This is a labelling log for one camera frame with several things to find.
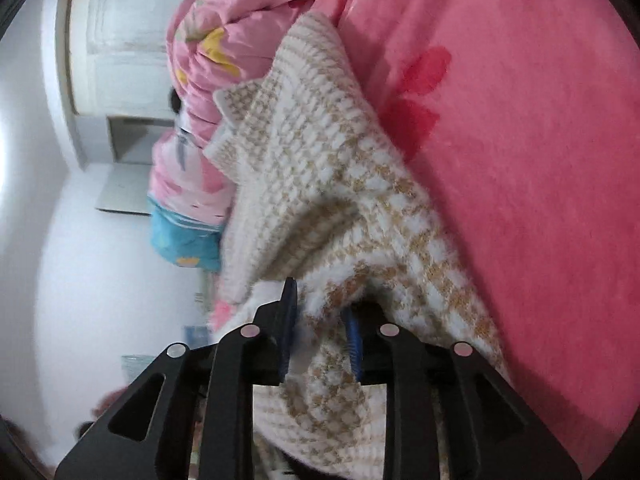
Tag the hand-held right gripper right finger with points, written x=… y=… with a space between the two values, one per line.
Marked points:
x=353 y=345

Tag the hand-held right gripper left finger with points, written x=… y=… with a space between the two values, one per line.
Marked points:
x=289 y=320

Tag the beige white houndstooth knit coat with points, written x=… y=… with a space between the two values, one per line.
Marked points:
x=325 y=185

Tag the pink floral blanket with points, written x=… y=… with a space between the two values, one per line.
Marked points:
x=500 y=160

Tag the pink blue cartoon quilt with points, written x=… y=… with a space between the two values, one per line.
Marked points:
x=200 y=85

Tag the white wardrobe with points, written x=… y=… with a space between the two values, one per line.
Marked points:
x=125 y=35

